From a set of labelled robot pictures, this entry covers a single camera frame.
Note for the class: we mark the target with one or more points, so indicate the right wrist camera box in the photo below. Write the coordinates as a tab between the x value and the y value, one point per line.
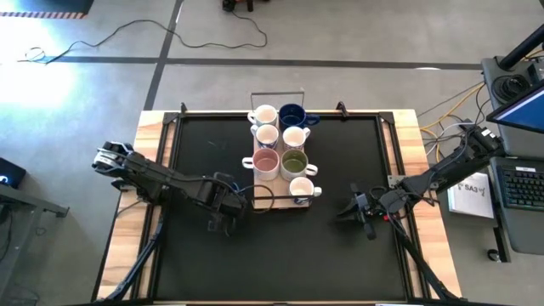
362	199

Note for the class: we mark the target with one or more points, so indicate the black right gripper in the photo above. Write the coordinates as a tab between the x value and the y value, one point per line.
372	208

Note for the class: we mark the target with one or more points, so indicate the blue white patterned mug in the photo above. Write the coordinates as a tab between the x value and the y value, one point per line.
302	188
267	136

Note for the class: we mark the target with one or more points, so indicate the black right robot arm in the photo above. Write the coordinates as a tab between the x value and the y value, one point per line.
442	170

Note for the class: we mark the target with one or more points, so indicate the white mug green interior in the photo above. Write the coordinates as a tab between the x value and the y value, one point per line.
294	163

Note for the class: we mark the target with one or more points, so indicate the black caster wheel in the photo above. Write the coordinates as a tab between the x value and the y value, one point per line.
494	255

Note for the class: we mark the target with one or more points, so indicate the plain white mug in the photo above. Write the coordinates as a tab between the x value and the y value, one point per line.
265	115

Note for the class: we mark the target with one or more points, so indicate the small metal plate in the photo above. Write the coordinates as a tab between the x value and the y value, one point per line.
394	182

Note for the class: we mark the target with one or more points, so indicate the gray metal stand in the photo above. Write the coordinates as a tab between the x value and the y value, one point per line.
25	204

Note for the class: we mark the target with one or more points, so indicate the red white lattice mug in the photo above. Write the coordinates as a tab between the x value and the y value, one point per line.
294	138

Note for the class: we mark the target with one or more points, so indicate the white printed manual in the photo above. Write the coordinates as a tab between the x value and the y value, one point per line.
469	197

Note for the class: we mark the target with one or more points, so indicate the blue screen computer monitor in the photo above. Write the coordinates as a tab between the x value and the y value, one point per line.
523	112

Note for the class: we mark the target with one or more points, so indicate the black diagonal frame strut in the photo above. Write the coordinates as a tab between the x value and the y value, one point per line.
425	263
140	259

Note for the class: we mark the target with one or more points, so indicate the dark blue ceramic mug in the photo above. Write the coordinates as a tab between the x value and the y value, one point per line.
285	121

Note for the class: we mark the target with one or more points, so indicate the black keyboard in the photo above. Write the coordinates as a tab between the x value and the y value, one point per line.
523	187

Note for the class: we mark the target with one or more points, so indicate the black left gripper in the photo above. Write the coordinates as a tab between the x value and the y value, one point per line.
219	204

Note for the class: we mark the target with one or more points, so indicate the black metal post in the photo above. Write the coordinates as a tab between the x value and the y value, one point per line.
523	47

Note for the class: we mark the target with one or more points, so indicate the black box blue light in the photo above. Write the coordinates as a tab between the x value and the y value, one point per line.
10	174

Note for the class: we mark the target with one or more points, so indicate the white mug pink interior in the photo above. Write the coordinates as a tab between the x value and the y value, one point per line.
267	163

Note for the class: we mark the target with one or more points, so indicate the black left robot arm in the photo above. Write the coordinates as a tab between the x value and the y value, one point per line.
161	178

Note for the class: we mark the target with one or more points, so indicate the black mat striped edge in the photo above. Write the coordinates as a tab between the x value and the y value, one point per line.
42	5

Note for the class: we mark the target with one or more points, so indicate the black bar clamp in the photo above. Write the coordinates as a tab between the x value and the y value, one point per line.
342	109
183	109

